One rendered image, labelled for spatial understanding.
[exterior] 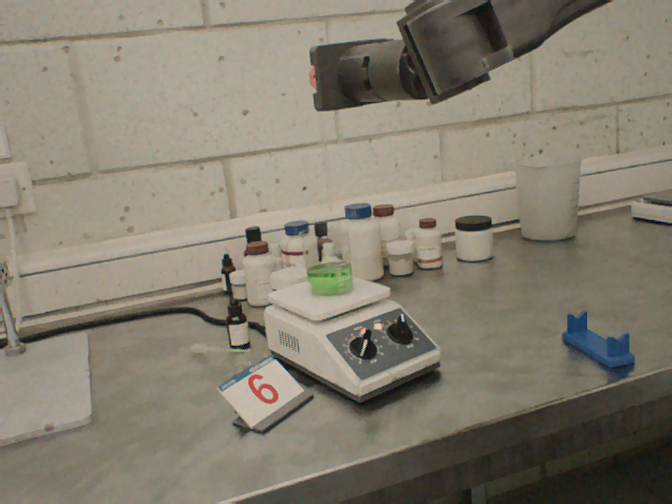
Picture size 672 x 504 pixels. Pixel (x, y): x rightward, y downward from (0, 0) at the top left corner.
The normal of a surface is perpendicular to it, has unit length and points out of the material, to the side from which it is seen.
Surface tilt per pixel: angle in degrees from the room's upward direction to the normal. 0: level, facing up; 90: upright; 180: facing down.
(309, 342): 90
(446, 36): 92
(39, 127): 90
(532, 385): 0
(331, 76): 90
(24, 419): 0
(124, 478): 0
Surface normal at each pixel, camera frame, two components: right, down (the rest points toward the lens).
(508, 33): -0.02, 0.19
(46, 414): -0.10, -0.96
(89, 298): 0.35, 0.22
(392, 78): -0.82, 0.37
